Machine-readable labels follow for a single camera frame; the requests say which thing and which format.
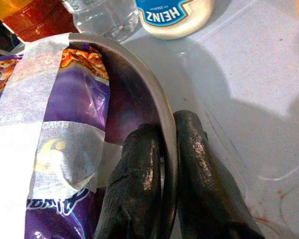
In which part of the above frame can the clear plastic fridge shelf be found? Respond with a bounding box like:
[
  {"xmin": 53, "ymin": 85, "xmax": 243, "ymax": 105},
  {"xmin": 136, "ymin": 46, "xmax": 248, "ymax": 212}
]
[{"xmin": 119, "ymin": 0, "xmax": 299, "ymax": 239}]

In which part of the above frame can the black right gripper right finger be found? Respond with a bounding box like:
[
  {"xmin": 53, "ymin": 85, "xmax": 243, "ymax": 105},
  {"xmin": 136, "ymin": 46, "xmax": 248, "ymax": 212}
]
[{"xmin": 172, "ymin": 110, "xmax": 265, "ymax": 239}]

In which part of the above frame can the white paper towel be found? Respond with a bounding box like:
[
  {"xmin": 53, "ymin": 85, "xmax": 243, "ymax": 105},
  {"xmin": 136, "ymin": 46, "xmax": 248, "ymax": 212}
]
[{"xmin": 0, "ymin": 32, "xmax": 107, "ymax": 239}]

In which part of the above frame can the Heinz mayonnaise bottle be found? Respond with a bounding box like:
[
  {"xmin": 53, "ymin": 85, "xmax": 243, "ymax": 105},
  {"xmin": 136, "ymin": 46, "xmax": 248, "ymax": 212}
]
[{"xmin": 135, "ymin": 0, "xmax": 213, "ymax": 40}]

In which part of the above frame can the steel bowl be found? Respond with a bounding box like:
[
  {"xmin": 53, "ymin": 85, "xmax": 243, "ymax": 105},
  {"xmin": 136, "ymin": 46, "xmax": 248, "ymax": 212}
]
[{"xmin": 68, "ymin": 31, "xmax": 179, "ymax": 239}]

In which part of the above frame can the purple snack packet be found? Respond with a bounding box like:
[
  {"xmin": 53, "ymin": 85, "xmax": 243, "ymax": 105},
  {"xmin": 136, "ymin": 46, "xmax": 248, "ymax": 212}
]
[{"xmin": 0, "ymin": 42, "xmax": 115, "ymax": 239}]

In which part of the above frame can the clear plastic water bottle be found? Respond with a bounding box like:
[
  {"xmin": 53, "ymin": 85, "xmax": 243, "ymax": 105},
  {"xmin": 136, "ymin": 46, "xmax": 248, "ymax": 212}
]
[{"xmin": 62, "ymin": 0, "xmax": 140, "ymax": 42}]

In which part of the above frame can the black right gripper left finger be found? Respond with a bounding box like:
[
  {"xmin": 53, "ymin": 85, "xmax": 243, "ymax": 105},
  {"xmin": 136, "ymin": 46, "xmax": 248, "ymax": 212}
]
[{"xmin": 93, "ymin": 122, "xmax": 165, "ymax": 239}]

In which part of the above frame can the red sauce bottle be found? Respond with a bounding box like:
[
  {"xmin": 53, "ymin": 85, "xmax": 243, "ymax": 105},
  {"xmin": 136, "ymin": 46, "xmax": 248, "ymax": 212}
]
[{"xmin": 0, "ymin": 0, "xmax": 78, "ymax": 43}]

